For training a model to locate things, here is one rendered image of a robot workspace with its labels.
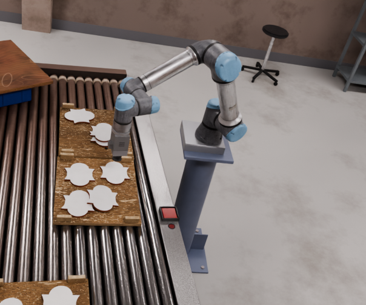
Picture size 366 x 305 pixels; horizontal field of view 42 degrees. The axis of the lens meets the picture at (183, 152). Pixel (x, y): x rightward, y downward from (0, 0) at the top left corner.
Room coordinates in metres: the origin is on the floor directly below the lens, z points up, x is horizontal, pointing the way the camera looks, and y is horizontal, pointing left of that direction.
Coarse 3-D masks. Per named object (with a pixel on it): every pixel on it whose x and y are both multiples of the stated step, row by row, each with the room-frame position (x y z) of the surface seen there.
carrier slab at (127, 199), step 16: (64, 160) 1.63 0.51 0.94; (80, 160) 1.65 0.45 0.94; (96, 160) 1.68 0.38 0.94; (112, 160) 1.71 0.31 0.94; (64, 176) 1.52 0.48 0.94; (96, 176) 1.58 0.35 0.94; (128, 176) 1.63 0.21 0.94; (64, 192) 1.43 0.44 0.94; (128, 192) 1.52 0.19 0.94; (112, 208) 1.40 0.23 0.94; (128, 208) 1.43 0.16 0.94; (64, 224) 1.27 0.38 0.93; (80, 224) 1.28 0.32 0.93; (96, 224) 1.30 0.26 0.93; (112, 224) 1.32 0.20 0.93; (128, 224) 1.34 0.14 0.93
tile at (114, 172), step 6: (114, 162) 1.69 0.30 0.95; (102, 168) 1.63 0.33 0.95; (108, 168) 1.64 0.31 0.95; (114, 168) 1.65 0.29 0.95; (120, 168) 1.66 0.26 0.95; (126, 168) 1.67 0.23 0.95; (102, 174) 1.59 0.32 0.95; (108, 174) 1.60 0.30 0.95; (114, 174) 1.60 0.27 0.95; (120, 174) 1.61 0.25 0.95; (126, 174) 1.62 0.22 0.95; (108, 180) 1.56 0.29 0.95; (114, 180) 1.56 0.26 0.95; (120, 180) 1.57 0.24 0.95
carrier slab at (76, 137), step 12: (60, 108) 2.02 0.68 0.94; (60, 120) 1.92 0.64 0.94; (96, 120) 2.00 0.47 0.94; (108, 120) 2.02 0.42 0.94; (60, 132) 1.82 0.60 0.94; (72, 132) 1.85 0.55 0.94; (84, 132) 1.87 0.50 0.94; (60, 144) 1.73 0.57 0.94; (72, 144) 1.76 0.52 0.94; (84, 144) 1.78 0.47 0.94; (96, 144) 1.80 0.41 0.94; (84, 156) 1.69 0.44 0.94; (96, 156) 1.71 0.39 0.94; (108, 156) 1.73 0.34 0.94; (132, 156) 1.78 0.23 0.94
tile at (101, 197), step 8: (88, 192) 1.44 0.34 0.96; (96, 192) 1.45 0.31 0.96; (104, 192) 1.47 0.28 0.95; (112, 192) 1.48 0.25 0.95; (88, 200) 1.39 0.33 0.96; (96, 200) 1.41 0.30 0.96; (104, 200) 1.42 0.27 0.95; (112, 200) 1.44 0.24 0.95; (96, 208) 1.37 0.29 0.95; (104, 208) 1.38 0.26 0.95
